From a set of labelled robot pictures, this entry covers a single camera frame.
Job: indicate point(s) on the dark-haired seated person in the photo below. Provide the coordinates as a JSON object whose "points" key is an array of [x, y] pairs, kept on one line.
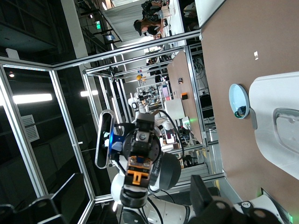
{"points": [[142, 26]]}

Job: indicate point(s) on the green push-button switch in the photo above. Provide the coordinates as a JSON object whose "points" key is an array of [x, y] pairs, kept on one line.
{"points": [[240, 112]]}

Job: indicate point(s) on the small orange box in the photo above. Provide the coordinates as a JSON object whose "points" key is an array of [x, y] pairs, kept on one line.
{"points": [[184, 96]]}

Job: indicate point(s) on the white background box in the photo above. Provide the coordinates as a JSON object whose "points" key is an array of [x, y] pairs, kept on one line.
{"points": [[174, 108]]}

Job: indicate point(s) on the brown background table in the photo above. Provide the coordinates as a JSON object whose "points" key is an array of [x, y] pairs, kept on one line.
{"points": [[177, 70]]}

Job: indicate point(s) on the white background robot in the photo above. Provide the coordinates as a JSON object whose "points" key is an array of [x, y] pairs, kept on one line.
{"points": [[133, 103]]}

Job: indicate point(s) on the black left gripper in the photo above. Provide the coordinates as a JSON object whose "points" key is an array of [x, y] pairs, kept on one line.
{"points": [[157, 149]]}

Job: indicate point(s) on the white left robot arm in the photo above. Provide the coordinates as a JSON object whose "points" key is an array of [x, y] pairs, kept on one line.
{"points": [[170, 170]]}

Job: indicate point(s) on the long ceiling lamp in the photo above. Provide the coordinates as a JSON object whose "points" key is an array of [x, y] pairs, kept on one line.
{"points": [[32, 98]]}

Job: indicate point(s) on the blue wrist camera bracket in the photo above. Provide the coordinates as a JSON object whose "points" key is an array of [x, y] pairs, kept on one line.
{"points": [[115, 140]]}

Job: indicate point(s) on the yellow ball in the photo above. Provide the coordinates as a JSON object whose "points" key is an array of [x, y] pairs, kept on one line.
{"points": [[139, 77]]}

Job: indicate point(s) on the aluminium frame structure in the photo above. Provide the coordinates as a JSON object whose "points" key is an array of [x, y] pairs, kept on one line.
{"points": [[71, 130]]}

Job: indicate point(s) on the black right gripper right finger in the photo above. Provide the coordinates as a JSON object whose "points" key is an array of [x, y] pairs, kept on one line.
{"points": [[210, 210]]}

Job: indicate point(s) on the white vent grille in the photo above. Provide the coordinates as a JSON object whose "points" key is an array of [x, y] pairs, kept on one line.
{"points": [[30, 128]]}

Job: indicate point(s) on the light blue round plate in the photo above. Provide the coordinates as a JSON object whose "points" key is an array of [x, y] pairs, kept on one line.
{"points": [[237, 98]]}

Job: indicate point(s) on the green exit sign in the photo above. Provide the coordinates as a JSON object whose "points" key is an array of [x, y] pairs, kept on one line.
{"points": [[98, 25]]}

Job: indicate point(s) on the white lidded storage box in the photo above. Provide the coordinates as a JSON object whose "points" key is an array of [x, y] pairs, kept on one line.
{"points": [[268, 105]]}

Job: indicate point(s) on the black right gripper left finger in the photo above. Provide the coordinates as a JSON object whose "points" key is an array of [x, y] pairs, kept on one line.
{"points": [[46, 212]]}

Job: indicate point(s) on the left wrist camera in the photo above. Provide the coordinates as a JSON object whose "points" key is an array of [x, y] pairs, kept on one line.
{"points": [[104, 140]]}

